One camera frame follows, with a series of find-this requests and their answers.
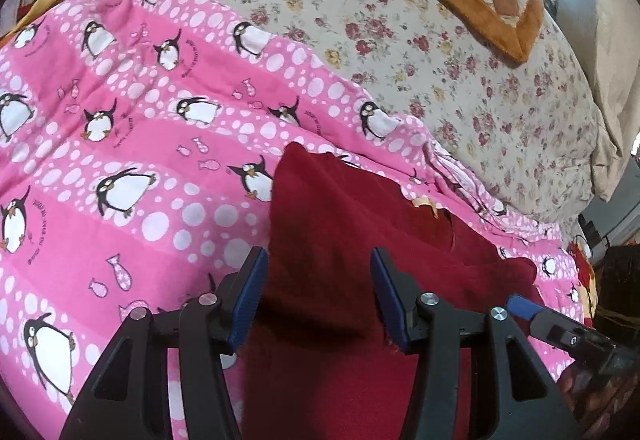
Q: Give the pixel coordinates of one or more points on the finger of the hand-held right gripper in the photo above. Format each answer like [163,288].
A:
[522,308]

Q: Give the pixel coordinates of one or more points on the floral bed quilt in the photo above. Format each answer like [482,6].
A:
[425,70]

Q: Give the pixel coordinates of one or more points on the pink penguin print blanket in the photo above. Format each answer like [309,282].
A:
[150,130]

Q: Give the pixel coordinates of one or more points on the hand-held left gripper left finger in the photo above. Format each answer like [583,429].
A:
[248,301]

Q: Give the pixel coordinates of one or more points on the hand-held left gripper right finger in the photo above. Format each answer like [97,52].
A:
[390,305]

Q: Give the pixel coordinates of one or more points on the dark red shirt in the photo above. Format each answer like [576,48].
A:
[325,220]

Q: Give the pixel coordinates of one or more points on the yellow red printed cloth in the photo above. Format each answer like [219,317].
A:
[583,280]

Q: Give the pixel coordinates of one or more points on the beige cloth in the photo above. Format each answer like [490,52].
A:
[610,70]

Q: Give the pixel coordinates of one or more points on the dark wooden furniture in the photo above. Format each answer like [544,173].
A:
[620,280]

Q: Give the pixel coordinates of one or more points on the person's dark patterned clothing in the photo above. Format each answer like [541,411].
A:
[605,405]

